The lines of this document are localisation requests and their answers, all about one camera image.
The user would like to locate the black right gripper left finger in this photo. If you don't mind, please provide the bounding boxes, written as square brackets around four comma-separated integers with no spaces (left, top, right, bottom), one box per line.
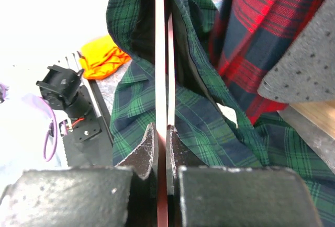
[117,123,159,226]

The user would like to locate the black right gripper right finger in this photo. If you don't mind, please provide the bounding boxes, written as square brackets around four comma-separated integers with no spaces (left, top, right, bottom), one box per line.
[166,125,206,226]

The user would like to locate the green plaid garment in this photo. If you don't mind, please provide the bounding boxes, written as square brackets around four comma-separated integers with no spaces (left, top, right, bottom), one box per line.
[106,0,334,226]

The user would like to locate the thick pink plastic hanger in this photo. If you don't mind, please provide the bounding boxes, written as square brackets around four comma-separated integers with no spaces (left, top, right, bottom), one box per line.
[155,0,175,226]

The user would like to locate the black dotted garment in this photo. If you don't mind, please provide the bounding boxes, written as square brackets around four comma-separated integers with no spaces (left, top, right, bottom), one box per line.
[258,0,334,104]

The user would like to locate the red navy plaid skirt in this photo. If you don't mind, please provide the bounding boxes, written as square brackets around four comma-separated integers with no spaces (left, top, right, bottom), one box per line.
[209,0,324,123]

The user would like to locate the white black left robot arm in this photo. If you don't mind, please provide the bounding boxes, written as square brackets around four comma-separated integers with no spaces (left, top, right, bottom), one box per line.
[36,65,92,120]

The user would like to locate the orange garment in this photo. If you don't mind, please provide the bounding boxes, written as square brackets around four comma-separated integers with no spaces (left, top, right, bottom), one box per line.
[79,35,130,80]

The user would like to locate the wooden clothes rack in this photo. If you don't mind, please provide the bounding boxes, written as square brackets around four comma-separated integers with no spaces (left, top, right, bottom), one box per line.
[291,100,335,138]

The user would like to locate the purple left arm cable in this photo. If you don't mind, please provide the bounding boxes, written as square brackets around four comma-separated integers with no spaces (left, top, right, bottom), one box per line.
[43,101,58,162]

